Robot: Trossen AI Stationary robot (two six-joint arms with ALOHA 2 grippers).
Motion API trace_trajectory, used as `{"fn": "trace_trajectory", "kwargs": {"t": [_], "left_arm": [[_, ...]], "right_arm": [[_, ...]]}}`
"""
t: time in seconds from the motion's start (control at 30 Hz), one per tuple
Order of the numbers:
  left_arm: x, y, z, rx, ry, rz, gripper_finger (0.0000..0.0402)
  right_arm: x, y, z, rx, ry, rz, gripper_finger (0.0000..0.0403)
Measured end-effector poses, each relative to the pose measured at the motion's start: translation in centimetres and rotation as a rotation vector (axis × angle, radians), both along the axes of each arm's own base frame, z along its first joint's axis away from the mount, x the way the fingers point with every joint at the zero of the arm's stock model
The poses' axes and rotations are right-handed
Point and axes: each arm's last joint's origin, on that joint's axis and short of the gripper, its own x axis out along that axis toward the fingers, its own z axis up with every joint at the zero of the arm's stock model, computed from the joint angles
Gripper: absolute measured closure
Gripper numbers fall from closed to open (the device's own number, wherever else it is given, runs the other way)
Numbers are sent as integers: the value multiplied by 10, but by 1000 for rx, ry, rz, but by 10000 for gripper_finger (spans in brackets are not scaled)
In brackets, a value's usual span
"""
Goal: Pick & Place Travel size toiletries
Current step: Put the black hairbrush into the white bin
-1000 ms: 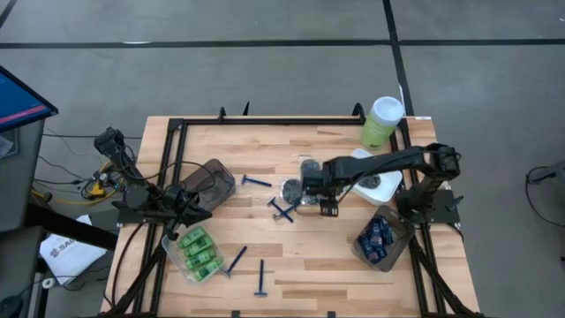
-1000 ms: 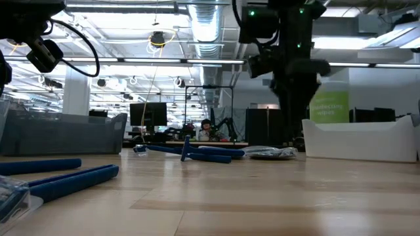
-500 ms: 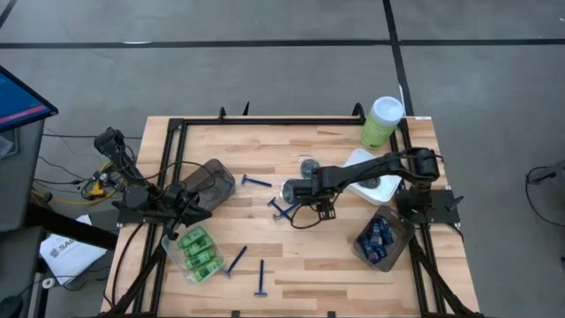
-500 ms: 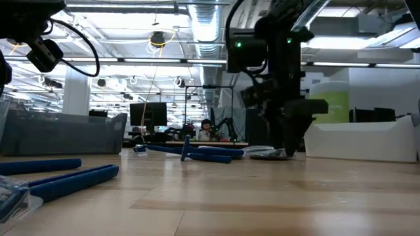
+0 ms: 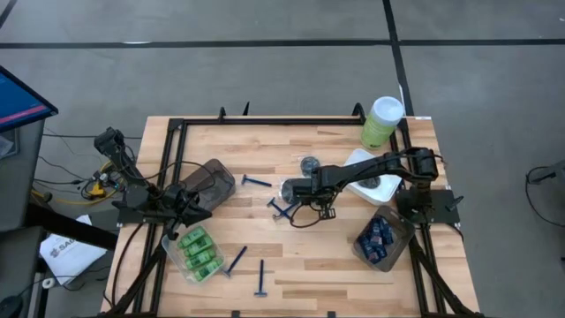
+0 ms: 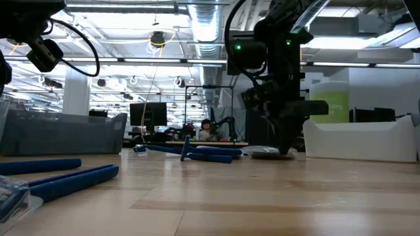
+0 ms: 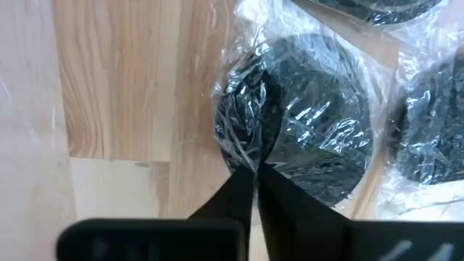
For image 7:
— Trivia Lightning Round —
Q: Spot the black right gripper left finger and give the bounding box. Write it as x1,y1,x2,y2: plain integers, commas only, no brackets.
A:
56,165,257,261

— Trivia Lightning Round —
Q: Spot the black round pad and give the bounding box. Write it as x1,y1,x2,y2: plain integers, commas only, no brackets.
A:
212,32,391,220
384,46,464,222
289,0,445,26

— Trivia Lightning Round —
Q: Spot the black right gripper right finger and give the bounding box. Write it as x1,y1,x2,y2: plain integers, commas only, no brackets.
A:
256,162,464,261

